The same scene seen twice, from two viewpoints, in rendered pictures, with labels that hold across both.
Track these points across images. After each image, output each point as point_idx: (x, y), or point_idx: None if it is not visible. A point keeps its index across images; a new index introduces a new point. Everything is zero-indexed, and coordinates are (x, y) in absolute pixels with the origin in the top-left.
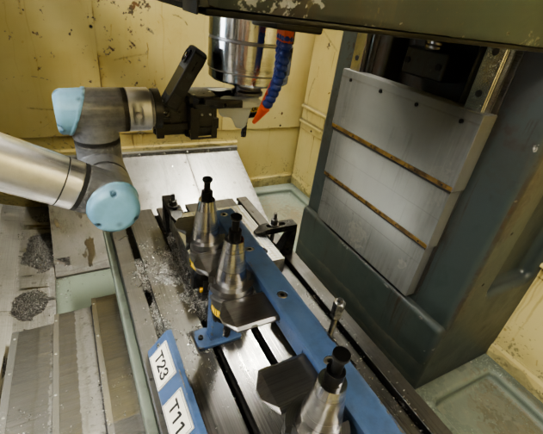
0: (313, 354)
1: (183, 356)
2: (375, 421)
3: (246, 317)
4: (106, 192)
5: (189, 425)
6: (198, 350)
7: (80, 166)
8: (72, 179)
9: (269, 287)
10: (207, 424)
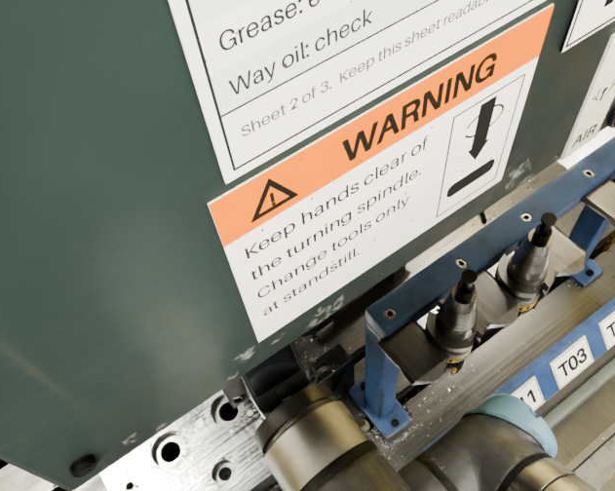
0: (590, 184)
1: (426, 438)
2: None
3: (566, 247)
4: (541, 421)
5: (532, 381)
6: (410, 423)
7: (541, 468)
8: (567, 469)
9: (521, 230)
10: (498, 381)
